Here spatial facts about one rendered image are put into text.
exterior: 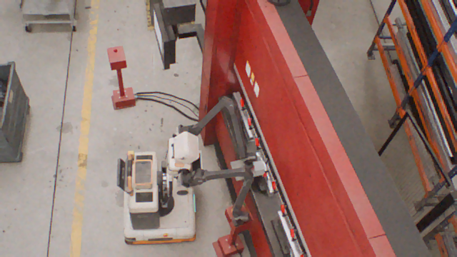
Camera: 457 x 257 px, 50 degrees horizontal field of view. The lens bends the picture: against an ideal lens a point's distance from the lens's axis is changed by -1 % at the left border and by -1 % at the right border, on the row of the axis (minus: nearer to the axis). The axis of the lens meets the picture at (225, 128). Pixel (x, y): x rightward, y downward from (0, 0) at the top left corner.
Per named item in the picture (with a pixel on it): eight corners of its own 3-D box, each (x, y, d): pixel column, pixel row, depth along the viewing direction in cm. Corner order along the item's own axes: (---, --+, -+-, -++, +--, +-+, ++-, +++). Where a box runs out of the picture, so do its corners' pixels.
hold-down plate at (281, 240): (270, 220, 401) (271, 219, 399) (277, 219, 402) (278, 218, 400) (283, 255, 386) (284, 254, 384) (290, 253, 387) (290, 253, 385)
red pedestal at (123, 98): (111, 96, 562) (101, 46, 493) (132, 92, 568) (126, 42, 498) (113, 110, 552) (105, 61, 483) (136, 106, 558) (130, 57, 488)
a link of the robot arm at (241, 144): (230, 101, 388) (226, 106, 378) (237, 101, 386) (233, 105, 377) (241, 151, 401) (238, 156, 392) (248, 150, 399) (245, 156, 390)
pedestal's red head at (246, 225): (224, 213, 425) (226, 205, 410) (241, 207, 429) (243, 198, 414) (233, 234, 415) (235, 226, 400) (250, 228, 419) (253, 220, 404)
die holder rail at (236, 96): (231, 98, 465) (233, 92, 457) (238, 97, 467) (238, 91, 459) (248, 143, 440) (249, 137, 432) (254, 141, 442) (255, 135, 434)
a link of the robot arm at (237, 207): (247, 170, 374) (245, 180, 365) (254, 172, 374) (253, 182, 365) (232, 207, 400) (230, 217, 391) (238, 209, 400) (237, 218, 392)
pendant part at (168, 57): (153, 33, 453) (152, 3, 423) (166, 31, 456) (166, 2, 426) (164, 70, 430) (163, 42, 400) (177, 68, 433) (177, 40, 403)
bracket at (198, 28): (176, 31, 470) (176, 26, 464) (201, 28, 475) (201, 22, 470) (186, 63, 450) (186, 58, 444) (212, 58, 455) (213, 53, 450)
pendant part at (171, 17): (155, 37, 469) (151, -36, 398) (181, 33, 475) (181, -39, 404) (166, 78, 444) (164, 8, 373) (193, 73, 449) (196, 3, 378)
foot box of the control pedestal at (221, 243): (211, 243, 478) (212, 238, 468) (235, 234, 484) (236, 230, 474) (219, 262, 468) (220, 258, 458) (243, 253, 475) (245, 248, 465)
